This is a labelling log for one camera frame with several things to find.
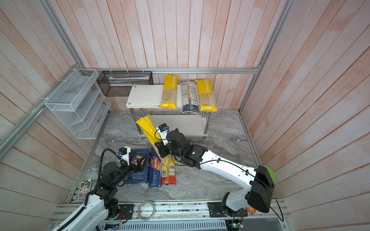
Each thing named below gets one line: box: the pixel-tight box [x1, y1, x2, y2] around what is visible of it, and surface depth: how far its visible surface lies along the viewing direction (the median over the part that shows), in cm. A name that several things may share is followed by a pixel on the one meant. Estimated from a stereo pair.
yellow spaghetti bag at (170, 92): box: [159, 74, 179, 110], surface depth 80 cm
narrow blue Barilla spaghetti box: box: [148, 145, 162, 188], surface depth 86 cm
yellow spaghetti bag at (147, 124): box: [135, 114, 174, 165], surface depth 72 cm
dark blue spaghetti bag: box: [180, 79, 200, 114], surface depth 78 cm
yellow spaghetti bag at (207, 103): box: [195, 79, 218, 113], surface depth 78 cm
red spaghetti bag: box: [160, 161, 177, 186], surface depth 85 cm
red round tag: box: [246, 206, 257, 215], surface depth 75 cm
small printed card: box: [77, 178, 93, 200], surface depth 81 cm
